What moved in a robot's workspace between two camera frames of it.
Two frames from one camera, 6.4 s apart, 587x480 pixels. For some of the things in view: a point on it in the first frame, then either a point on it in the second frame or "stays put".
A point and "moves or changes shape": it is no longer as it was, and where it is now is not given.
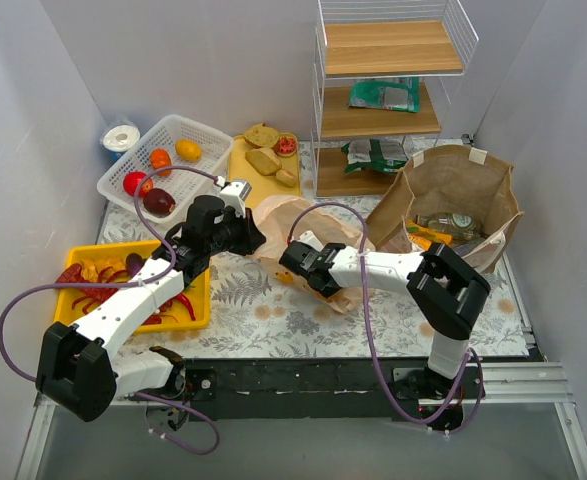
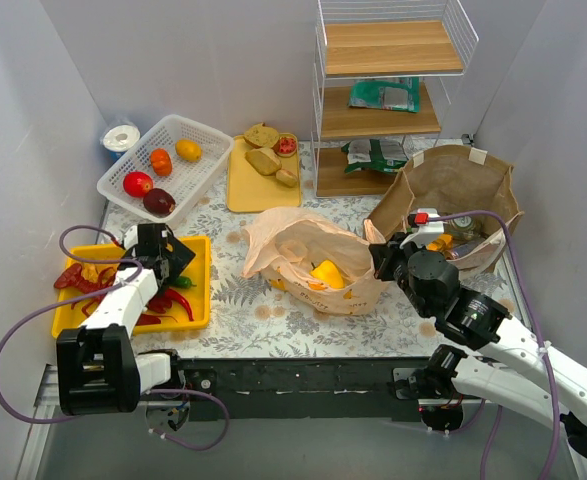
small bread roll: [287, 177] stays put
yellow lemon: [188, 150] stays put
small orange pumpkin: [161, 158] stays put
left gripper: [245, 233] → [176, 257]
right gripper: [293, 257] → [382, 258]
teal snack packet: [402, 94] stays put
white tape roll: [118, 140] stays put
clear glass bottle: [461, 227] stays put
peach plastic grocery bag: [283, 218] moves or changes shape
